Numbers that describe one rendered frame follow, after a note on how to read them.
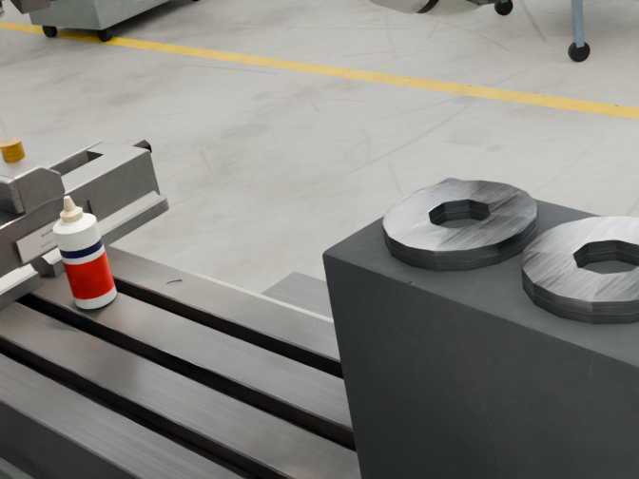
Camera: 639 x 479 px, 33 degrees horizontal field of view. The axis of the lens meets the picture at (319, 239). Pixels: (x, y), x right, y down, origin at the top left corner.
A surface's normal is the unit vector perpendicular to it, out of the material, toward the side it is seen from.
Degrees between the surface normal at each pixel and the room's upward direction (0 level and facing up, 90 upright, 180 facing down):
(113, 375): 0
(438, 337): 90
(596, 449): 90
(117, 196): 90
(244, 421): 0
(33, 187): 90
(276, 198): 0
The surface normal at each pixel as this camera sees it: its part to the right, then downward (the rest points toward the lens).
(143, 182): 0.77, 0.18
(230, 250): -0.15, -0.88
